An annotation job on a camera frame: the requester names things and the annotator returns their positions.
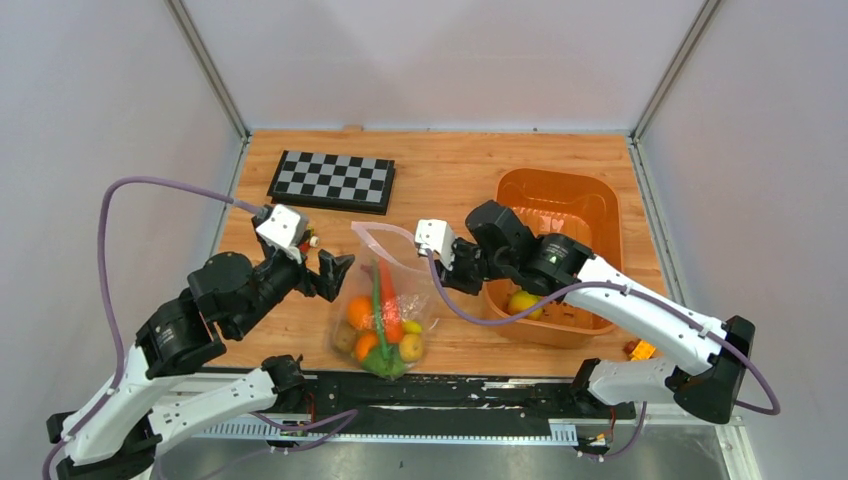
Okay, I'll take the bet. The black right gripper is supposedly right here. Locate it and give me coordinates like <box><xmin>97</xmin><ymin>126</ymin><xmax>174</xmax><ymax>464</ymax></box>
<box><xmin>431</xmin><ymin>235</ymin><xmax>514</xmax><ymax>297</ymax></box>

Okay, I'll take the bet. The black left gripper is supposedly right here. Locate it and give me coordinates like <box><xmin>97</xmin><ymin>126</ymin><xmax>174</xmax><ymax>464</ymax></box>
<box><xmin>234</xmin><ymin>243</ymin><xmax>357</xmax><ymax>336</ymax></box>

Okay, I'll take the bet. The green chili pepper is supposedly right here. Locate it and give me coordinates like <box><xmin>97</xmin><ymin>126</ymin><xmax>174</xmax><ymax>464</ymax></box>
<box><xmin>371</xmin><ymin>260</ymin><xmax>390</xmax><ymax>361</ymax></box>

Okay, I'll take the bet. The brown potato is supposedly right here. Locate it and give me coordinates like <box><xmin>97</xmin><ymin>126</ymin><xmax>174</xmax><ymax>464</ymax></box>
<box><xmin>331</xmin><ymin>322</ymin><xmax>358</xmax><ymax>354</ymax></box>

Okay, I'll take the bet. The clear zip top bag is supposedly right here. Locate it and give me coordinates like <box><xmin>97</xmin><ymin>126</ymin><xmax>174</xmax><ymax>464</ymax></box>
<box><xmin>328</xmin><ymin>221</ymin><xmax>437</xmax><ymax>380</ymax></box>

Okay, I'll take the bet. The orange toy carrot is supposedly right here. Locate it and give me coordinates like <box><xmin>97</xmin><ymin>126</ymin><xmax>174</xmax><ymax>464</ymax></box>
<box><xmin>378</xmin><ymin>259</ymin><xmax>405</xmax><ymax>344</ymax></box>

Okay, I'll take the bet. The yellow toy banana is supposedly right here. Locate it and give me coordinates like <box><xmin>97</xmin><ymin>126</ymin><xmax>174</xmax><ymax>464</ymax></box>
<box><xmin>402</xmin><ymin>320</ymin><xmax>423</xmax><ymax>335</ymax></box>

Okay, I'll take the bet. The green leafy toy vegetable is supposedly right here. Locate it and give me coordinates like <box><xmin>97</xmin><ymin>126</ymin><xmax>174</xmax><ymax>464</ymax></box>
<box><xmin>361</xmin><ymin>345</ymin><xmax>408</xmax><ymax>380</ymax></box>

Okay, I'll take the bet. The orange plastic basket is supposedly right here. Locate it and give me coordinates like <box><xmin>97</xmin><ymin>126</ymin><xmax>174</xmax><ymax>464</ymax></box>
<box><xmin>494</xmin><ymin>168</ymin><xmax>623</xmax><ymax>349</ymax></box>

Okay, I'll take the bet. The yellow wrinkled round fruit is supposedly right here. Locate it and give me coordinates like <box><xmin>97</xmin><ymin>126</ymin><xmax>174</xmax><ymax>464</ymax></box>
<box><xmin>398</xmin><ymin>333</ymin><xmax>424</xmax><ymax>363</ymax></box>

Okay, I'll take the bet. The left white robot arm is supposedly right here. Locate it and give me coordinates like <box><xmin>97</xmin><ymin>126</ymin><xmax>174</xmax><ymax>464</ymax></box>
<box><xmin>47</xmin><ymin>228</ymin><xmax>355</xmax><ymax>479</ymax></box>

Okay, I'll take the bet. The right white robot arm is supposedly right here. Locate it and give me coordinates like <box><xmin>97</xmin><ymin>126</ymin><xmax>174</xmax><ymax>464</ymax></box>
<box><xmin>414</xmin><ymin>200</ymin><xmax>763</xmax><ymax>424</ymax></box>

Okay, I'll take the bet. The red green toy block car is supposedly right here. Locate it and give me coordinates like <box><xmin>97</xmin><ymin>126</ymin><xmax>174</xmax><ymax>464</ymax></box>
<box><xmin>298</xmin><ymin>226</ymin><xmax>320</xmax><ymax>256</ymax></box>

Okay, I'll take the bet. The yellow green toy lemon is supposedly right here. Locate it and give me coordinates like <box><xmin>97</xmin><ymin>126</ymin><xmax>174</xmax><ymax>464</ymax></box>
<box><xmin>506</xmin><ymin>290</ymin><xmax>544</xmax><ymax>321</ymax></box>

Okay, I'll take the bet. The black grey chessboard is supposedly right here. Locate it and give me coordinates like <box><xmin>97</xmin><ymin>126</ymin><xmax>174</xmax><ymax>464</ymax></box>
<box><xmin>267</xmin><ymin>150</ymin><xmax>396</xmax><ymax>215</ymax></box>

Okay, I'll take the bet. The yellow red toy block car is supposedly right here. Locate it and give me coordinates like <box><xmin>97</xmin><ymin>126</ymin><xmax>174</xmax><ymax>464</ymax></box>
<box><xmin>623</xmin><ymin>340</ymin><xmax>657</xmax><ymax>361</ymax></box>

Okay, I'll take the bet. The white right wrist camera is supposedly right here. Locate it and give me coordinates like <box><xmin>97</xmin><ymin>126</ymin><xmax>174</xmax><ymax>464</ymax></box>
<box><xmin>414</xmin><ymin>219</ymin><xmax>456</xmax><ymax>270</ymax></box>

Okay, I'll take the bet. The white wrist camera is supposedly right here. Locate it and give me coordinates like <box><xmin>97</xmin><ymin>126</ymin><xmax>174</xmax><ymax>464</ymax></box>
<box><xmin>251</xmin><ymin>204</ymin><xmax>309</xmax><ymax>264</ymax></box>
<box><xmin>414</xmin><ymin>219</ymin><xmax>456</xmax><ymax>270</ymax></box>

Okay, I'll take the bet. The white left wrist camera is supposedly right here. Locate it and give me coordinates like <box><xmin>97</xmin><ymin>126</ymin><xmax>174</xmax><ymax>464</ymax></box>
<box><xmin>251</xmin><ymin>204</ymin><xmax>309</xmax><ymax>264</ymax></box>

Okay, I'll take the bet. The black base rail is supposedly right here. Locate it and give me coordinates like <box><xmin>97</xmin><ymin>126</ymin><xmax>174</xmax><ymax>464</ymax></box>
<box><xmin>259</xmin><ymin>370</ymin><xmax>637</xmax><ymax>439</ymax></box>

